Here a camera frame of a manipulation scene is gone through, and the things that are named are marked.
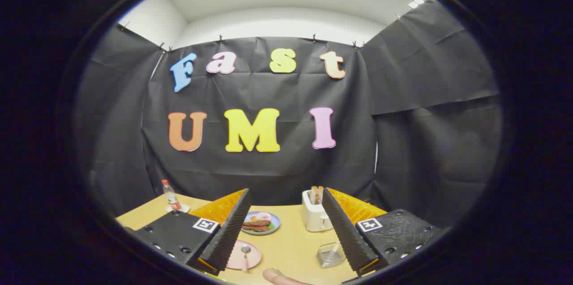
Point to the pink plate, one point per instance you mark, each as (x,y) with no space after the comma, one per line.
(255,256)

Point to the small white square coaster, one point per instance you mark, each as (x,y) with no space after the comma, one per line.
(184,208)

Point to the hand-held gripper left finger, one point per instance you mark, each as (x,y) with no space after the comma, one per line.
(233,227)

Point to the toast bread slice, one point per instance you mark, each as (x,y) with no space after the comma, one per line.
(314,194)
(320,193)

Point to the blue plate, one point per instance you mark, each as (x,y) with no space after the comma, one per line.
(275,220)

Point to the brown grilled meat patty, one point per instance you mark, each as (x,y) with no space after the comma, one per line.
(257,228)
(256,223)

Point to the clear water bottle red label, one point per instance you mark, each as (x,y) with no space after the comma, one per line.
(170,195)

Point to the pink ham slice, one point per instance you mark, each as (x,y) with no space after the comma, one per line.
(264,217)

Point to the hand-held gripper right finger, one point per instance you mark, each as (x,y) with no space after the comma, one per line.
(342,227)

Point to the white toaster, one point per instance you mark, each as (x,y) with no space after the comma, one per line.
(313,218)

